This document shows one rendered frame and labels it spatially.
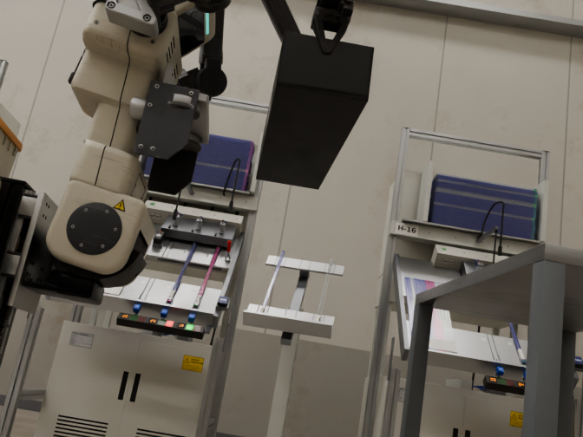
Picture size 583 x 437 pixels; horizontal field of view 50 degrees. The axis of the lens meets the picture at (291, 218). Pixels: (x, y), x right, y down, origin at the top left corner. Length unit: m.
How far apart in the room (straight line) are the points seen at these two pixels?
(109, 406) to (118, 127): 1.76
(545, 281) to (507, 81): 5.26
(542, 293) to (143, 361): 2.07
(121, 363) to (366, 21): 4.35
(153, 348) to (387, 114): 3.66
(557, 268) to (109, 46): 0.97
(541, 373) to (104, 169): 0.88
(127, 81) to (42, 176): 4.53
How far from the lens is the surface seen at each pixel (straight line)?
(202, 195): 3.16
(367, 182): 5.61
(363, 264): 5.42
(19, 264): 1.32
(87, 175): 1.30
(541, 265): 1.15
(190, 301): 2.64
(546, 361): 1.12
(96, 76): 1.41
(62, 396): 2.97
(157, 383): 2.88
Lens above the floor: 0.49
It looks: 15 degrees up
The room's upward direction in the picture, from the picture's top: 10 degrees clockwise
